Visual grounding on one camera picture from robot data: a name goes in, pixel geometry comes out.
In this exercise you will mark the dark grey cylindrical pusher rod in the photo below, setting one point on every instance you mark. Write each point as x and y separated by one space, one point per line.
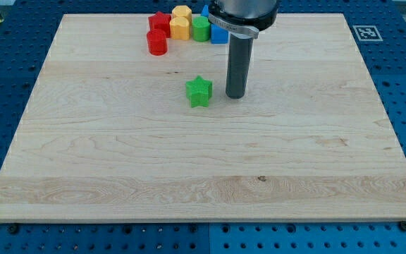
239 55

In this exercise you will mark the green star block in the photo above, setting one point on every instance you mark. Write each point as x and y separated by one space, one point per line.
199 92

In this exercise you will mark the blue block behind arm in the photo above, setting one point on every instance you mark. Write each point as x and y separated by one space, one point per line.
205 11

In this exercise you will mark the red star block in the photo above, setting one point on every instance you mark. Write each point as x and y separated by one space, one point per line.
160 21

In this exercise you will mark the blue cube block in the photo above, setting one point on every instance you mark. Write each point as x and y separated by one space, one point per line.
219 35

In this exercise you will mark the green cylinder block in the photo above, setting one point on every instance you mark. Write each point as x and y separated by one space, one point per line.
201 29

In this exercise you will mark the yellow heart block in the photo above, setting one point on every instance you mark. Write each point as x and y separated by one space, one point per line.
180 28

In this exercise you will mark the yellow hexagon block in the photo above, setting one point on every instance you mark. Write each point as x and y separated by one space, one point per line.
182 11

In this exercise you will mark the red cylinder block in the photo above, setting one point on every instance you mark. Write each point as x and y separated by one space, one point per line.
157 42

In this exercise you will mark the white fiducial marker tag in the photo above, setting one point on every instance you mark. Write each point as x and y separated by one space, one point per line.
367 33

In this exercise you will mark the light wooden board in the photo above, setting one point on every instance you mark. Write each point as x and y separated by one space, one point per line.
109 136

